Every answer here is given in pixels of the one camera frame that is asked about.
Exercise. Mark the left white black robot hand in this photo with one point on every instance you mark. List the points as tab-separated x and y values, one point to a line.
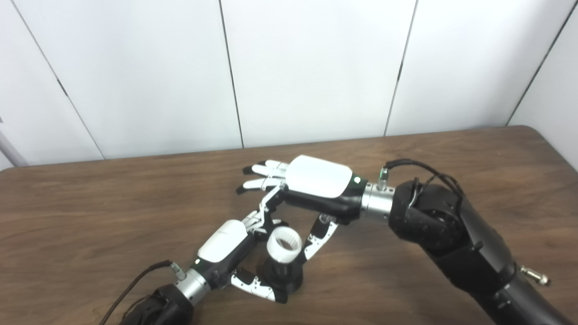
223	241

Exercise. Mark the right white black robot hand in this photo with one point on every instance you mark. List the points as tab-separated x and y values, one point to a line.
318	178

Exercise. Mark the round black part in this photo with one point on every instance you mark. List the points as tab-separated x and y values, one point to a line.
284	275

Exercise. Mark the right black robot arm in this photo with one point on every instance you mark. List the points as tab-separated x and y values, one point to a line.
451	234

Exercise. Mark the grey wall corner post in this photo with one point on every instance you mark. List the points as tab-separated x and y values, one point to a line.
11	151

